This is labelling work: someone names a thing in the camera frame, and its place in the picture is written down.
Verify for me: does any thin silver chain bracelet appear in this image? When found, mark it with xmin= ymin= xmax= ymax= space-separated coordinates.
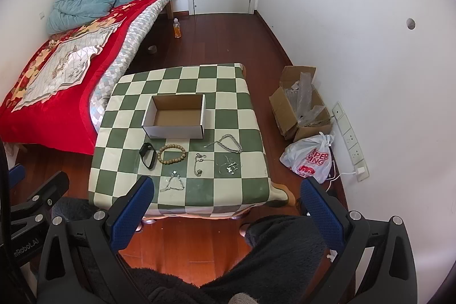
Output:
xmin=159 ymin=170 xmax=186 ymax=193

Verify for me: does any black wristband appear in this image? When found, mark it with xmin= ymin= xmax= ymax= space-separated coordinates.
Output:
xmin=139 ymin=142 xmax=157 ymax=170

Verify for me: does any wooden bead bracelet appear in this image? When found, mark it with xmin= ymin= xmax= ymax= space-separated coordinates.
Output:
xmin=157 ymin=142 xmax=188 ymax=165

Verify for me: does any silver pendant necklace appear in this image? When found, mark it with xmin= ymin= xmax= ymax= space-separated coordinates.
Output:
xmin=193 ymin=152 xmax=216 ymax=177

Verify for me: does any silver charm necklace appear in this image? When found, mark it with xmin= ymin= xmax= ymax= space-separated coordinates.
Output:
xmin=215 ymin=153 xmax=241 ymax=177

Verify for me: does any silver bead chain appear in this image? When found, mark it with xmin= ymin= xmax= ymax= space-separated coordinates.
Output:
xmin=204 ymin=132 xmax=244 ymax=154

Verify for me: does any open cardboard jewelry box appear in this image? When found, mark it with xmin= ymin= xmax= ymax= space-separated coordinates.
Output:
xmin=141 ymin=93 xmax=206 ymax=140

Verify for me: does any black trousers leg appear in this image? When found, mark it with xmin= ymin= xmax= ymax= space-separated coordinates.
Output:
xmin=130 ymin=215 xmax=326 ymax=303

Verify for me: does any white red plastic bag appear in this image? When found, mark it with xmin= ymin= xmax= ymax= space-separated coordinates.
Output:
xmin=280 ymin=132 xmax=334 ymax=183

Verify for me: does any red floral bed quilt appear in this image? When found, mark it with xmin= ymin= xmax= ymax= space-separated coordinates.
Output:
xmin=1 ymin=0 xmax=170 ymax=155

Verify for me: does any brown cardboard box on floor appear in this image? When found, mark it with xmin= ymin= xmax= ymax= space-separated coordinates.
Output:
xmin=269 ymin=66 xmax=332 ymax=142

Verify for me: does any green checkered tablecloth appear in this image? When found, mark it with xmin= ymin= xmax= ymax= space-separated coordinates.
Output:
xmin=88 ymin=63 xmax=289 ymax=218

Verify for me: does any clear plastic packaging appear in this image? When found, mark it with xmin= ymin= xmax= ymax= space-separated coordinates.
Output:
xmin=284 ymin=72 xmax=325 ymax=127

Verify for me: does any small cup under bed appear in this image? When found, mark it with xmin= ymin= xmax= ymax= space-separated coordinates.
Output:
xmin=148 ymin=46 xmax=157 ymax=54

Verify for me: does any orange drink bottle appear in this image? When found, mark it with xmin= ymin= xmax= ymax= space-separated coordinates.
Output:
xmin=173 ymin=18 xmax=182 ymax=38

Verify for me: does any white charger cable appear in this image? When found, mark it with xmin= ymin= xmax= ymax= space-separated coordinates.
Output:
xmin=325 ymin=146 xmax=359 ymax=192

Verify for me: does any white wall power strip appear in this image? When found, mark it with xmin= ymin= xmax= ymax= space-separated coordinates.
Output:
xmin=331 ymin=102 xmax=369 ymax=182

